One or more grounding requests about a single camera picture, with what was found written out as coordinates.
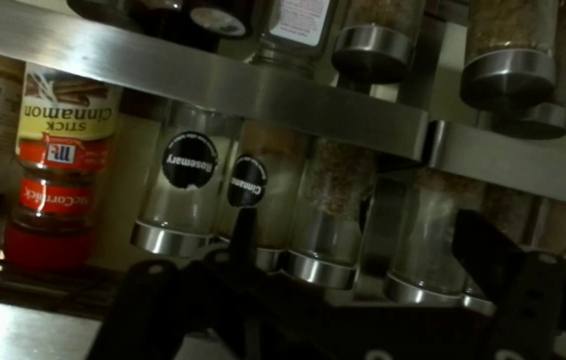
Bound metal wall spice rack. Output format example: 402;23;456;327
0;0;566;360

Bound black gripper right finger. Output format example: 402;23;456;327
452;209;566;360

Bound cinnamon glass spice jar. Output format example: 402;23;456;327
215;120;309;272

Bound upper shelf steel cap jar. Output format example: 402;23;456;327
331;0;426;84

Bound rosemary glass spice jar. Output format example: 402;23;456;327
130;104;240;257

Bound upper shelf dark spice jar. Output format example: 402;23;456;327
460;0;558;111

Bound red cap cinnamon stick jar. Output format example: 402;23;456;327
3;63;121;269

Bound glass spice jar steel cap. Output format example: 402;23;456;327
386;170;484;306

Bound large white label bottle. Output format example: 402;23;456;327
247;0;338;76

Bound glass spice jar brown contents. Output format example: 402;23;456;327
281;138;375;289

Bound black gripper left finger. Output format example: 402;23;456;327
86;260;241;360

